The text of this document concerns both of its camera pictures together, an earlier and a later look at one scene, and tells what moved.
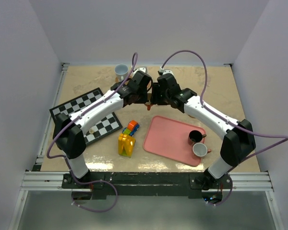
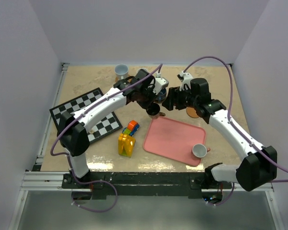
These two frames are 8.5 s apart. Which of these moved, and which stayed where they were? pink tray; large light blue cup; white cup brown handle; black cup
Moved: black cup
Stayed: large light blue cup; white cup brown handle; pink tray
